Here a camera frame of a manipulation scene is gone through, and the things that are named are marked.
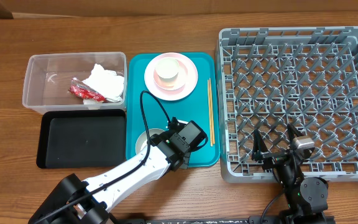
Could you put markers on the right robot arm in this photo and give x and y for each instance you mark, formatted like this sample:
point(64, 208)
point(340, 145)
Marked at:
point(306, 196)

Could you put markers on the black rectangular tray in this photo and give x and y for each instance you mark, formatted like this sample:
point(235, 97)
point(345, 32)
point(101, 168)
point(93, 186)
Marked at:
point(82, 138)

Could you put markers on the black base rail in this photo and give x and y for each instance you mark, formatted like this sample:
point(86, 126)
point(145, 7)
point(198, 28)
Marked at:
point(250, 220)

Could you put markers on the grey bowl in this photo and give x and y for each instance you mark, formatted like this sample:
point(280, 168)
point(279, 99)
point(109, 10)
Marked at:
point(141, 142)

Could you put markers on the white napkin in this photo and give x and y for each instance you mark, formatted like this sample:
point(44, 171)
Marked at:
point(106, 82)

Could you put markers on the red snack wrapper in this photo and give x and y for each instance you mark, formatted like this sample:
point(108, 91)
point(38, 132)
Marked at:
point(85, 92)

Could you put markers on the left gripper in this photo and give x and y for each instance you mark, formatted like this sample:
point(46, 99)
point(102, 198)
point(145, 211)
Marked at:
point(188, 153)

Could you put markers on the teal serving tray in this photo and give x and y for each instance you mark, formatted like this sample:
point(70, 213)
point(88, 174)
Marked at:
point(193, 107)

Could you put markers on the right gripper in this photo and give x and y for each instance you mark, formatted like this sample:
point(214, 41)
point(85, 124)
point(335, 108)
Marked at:
point(273, 160)

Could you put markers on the white cup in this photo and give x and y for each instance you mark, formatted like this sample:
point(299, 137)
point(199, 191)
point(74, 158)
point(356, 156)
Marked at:
point(167, 69)

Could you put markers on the clear plastic waste bin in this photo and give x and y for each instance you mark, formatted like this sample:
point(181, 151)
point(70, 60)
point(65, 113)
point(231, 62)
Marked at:
point(48, 79)

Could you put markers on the large pink plate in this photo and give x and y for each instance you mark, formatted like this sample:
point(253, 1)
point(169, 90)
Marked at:
point(172, 95)

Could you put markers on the grey dishwasher rack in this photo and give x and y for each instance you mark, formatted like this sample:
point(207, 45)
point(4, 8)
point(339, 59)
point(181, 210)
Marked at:
point(270, 77)

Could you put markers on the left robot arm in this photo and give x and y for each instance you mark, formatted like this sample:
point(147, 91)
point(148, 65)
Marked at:
point(91, 200)

